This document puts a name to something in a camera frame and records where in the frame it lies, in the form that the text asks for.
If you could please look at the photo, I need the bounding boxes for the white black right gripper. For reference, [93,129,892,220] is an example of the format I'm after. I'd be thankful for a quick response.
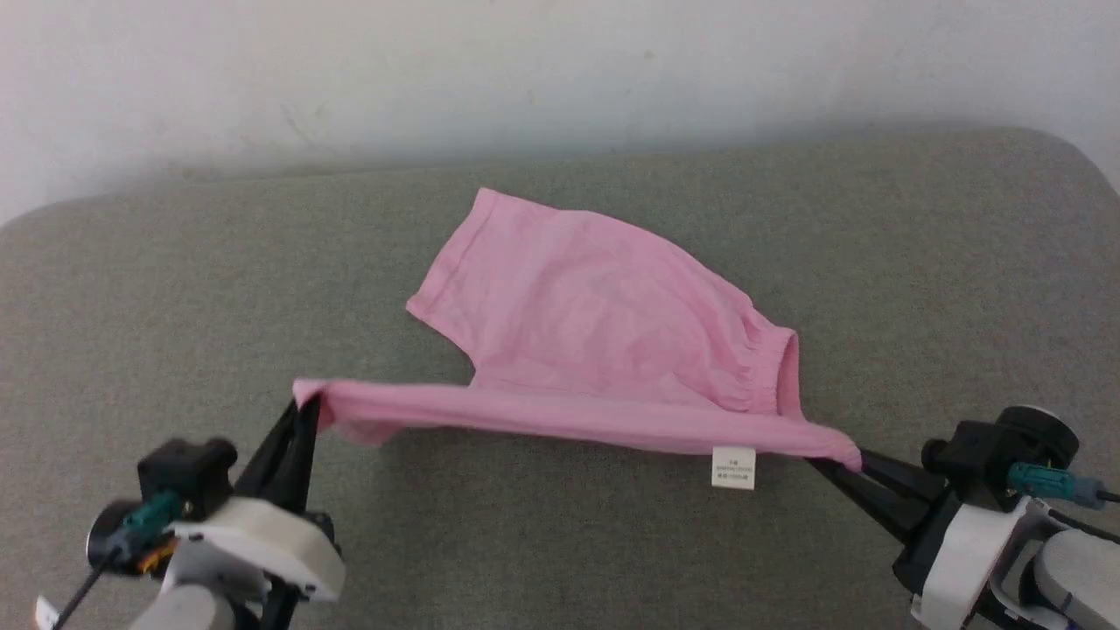
[806,449,1043,630]

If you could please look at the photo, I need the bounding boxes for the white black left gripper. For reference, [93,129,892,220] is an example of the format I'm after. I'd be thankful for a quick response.
[161,397,347,630]

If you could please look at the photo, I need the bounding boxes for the pink shorts with white label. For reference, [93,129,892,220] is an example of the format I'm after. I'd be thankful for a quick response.
[292,186,864,491]

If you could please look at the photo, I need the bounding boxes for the grey fabric sofa cushion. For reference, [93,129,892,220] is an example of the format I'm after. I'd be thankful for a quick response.
[0,127,1120,630]

